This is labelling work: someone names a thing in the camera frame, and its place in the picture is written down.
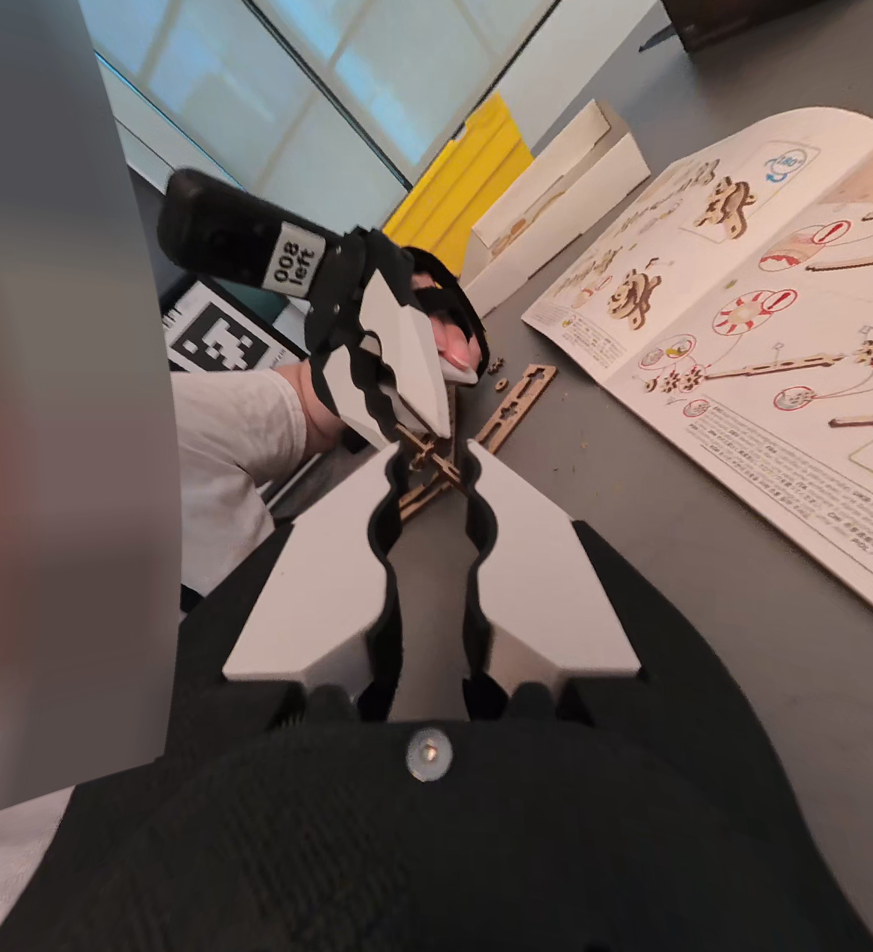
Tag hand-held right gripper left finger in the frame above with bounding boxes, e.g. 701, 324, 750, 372
222, 442, 408, 721

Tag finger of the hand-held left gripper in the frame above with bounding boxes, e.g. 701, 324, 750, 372
359, 268, 454, 441
314, 346, 417, 451

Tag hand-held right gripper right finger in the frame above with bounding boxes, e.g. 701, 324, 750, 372
464, 439, 643, 720

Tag person's left forearm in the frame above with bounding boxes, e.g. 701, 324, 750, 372
279, 363, 352, 456

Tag dark model kit box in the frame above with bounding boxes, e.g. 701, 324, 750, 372
660, 0, 873, 53

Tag person's left hand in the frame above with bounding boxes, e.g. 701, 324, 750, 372
413, 271, 476, 370

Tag black and white marker board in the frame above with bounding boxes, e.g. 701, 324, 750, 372
160, 277, 311, 373

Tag slotted wooden strip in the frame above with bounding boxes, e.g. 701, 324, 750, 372
474, 363, 559, 455

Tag yellow plastic bin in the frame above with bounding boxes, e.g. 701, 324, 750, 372
383, 93, 536, 276

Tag white cardboard box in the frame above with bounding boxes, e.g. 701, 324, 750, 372
460, 99, 653, 319

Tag open instruction booklet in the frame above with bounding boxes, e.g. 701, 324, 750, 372
522, 106, 873, 639

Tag wooden ring parts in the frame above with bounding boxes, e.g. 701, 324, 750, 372
490, 186, 565, 250

